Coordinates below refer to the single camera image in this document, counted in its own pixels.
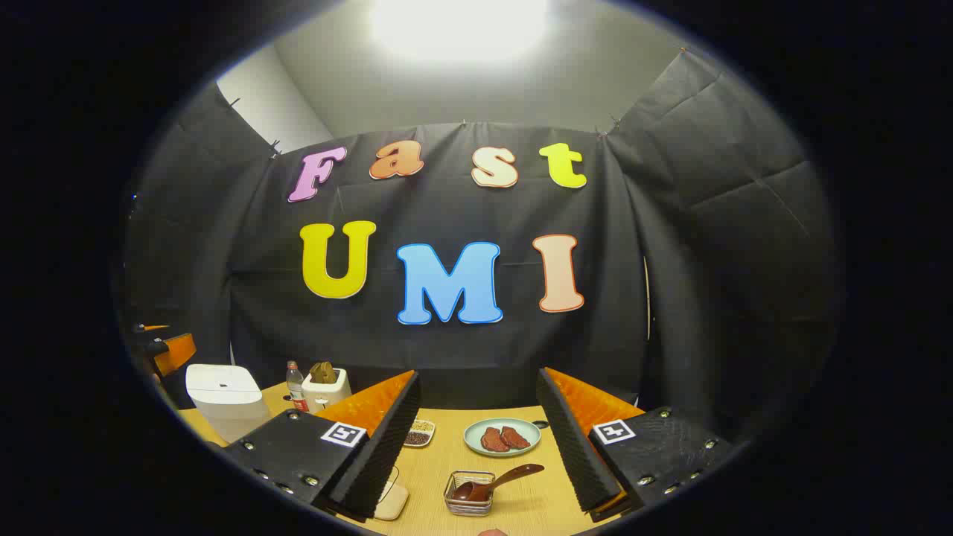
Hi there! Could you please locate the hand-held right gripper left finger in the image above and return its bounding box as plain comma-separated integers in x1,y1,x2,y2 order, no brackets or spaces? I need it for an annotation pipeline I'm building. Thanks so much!
222,370,422,522

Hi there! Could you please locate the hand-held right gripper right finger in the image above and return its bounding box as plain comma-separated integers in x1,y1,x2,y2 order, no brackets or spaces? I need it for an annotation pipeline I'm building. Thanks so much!
536,367,738,522

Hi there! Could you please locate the brown wooden spoon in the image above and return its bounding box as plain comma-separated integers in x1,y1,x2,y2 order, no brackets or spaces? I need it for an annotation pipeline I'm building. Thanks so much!
452,463,546,503

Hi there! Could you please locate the white rice cooker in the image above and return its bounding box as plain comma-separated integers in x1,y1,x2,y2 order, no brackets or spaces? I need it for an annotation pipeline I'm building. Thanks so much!
185,363,272,444

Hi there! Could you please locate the wire chopstick holder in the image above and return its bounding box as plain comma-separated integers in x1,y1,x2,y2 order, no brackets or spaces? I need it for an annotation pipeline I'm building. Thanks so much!
444,470,497,517

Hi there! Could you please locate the cream rounded board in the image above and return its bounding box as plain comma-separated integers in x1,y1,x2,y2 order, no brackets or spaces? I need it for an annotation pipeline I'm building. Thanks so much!
372,465,410,521

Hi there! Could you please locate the white toaster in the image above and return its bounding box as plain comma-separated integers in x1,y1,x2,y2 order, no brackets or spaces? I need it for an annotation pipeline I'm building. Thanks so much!
302,368,353,414

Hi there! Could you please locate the light green plate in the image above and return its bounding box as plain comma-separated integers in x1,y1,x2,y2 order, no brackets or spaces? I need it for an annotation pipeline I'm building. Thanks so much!
463,417,542,457

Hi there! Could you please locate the clear plastic water bottle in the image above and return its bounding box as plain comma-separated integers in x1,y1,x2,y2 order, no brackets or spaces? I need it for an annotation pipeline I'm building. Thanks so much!
287,361,310,412

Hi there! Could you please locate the black backdrop cloth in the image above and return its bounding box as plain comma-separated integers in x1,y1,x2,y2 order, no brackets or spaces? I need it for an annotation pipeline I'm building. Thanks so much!
123,48,846,447

